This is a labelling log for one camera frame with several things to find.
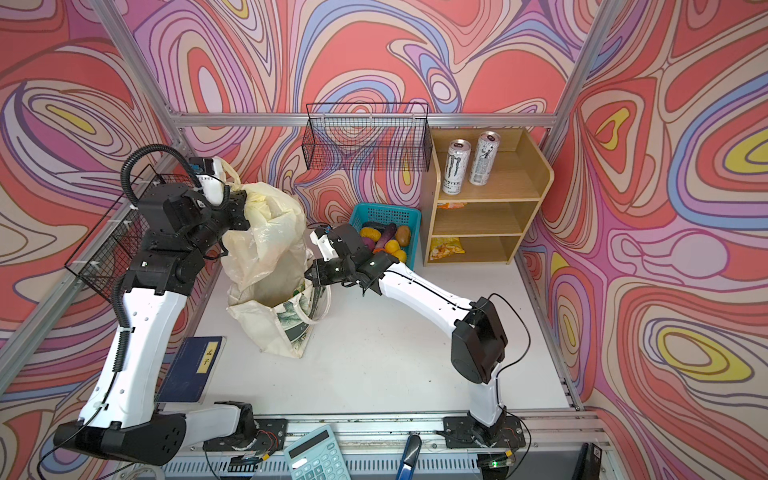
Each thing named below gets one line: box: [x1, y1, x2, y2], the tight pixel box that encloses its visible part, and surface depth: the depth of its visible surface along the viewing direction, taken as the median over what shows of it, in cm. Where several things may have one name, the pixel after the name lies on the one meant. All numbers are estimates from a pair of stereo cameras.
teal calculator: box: [284, 424, 351, 480], surface depth 70 cm
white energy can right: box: [469, 130, 501, 186], surface depth 80 cm
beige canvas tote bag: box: [226, 285, 331, 359], surface depth 77 cm
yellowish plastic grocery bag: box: [218, 157, 309, 307], surface depth 67 cm
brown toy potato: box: [396, 225, 411, 247], surface depth 113 cm
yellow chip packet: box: [430, 237, 465, 261], surface depth 110 cm
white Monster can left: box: [442, 138, 472, 196], surface depth 78 cm
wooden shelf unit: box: [420, 127, 555, 266], surface depth 95 cm
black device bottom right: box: [571, 442, 603, 480], surface depth 69 cm
